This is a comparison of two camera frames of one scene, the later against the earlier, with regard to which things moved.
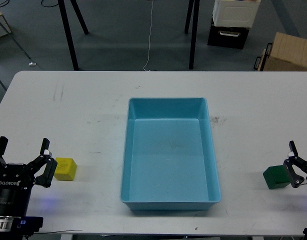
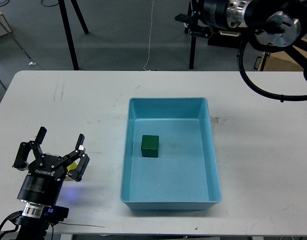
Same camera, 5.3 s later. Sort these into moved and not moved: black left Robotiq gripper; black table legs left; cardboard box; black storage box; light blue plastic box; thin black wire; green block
Moved: green block; black left Robotiq gripper; thin black wire
Not moved: black storage box; black table legs left; cardboard box; light blue plastic box
